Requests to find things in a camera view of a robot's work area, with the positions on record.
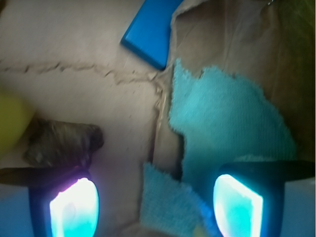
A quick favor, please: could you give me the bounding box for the brown paper bag tray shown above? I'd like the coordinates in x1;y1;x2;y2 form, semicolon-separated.
0;0;316;237

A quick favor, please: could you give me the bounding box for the blue rectangular block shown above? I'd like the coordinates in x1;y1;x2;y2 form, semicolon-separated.
120;0;182;71

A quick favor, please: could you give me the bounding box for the brown rock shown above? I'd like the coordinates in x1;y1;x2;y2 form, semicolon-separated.
23;118;104;168

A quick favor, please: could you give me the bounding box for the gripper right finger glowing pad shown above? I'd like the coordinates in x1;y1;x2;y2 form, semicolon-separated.
213;161;316;237

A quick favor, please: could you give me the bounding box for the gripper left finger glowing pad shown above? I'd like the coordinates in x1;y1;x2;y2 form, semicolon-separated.
0;166;99;237

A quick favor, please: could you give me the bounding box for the yellow sponge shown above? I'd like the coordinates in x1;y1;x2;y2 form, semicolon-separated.
0;92;35;156

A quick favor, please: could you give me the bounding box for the light blue cloth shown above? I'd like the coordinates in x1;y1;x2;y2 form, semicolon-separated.
140;59;297;237

